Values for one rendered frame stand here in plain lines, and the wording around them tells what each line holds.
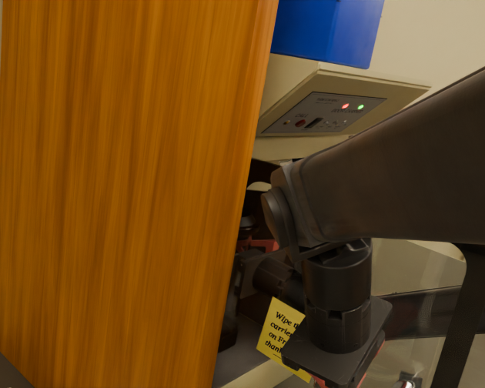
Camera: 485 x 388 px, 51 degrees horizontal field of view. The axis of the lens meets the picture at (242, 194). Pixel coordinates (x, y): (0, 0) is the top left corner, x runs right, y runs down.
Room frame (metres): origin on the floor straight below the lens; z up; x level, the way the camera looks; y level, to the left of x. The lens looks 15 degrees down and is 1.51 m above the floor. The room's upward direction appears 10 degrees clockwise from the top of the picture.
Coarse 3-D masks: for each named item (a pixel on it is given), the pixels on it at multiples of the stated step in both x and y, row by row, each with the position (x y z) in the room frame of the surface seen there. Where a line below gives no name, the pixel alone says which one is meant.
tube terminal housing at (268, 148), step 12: (264, 144) 0.67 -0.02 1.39; (276, 144) 0.69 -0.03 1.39; (288, 144) 0.72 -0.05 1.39; (300, 144) 0.74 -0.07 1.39; (312, 144) 0.76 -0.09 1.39; (324, 144) 0.79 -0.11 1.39; (252, 156) 0.65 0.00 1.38; (264, 156) 0.68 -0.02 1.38; (276, 156) 0.70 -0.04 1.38; (288, 156) 0.72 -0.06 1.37; (300, 156) 0.75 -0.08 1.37
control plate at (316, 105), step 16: (320, 96) 0.59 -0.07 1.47; (336, 96) 0.62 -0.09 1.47; (352, 96) 0.64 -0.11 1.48; (288, 112) 0.59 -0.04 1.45; (304, 112) 0.61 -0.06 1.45; (320, 112) 0.64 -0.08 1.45; (336, 112) 0.67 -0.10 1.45; (352, 112) 0.70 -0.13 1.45; (272, 128) 0.61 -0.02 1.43; (288, 128) 0.64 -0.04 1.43; (320, 128) 0.70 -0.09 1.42; (336, 128) 0.73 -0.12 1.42
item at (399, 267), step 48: (240, 240) 0.58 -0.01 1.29; (384, 240) 0.49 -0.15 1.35; (240, 288) 0.57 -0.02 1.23; (288, 288) 0.54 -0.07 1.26; (384, 288) 0.49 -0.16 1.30; (432, 288) 0.46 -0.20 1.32; (480, 288) 0.44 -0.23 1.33; (240, 336) 0.57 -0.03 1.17; (432, 336) 0.46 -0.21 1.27; (240, 384) 0.56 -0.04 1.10; (288, 384) 0.53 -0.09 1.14; (384, 384) 0.47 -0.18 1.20; (432, 384) 0.45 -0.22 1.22
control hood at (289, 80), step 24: (288, 72) 0.55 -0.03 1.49; (312, 72) 0.54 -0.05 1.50; (336, 72) 0.56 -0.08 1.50; (360, 72) 0.60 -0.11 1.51; (264, 96) 0.57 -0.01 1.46; (288, 96) 0.55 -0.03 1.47; (384, 96) 0.71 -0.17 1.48; (408, 96) 0.76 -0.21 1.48; (264, 120) 0.58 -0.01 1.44; (360, 120) 0.76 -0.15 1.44
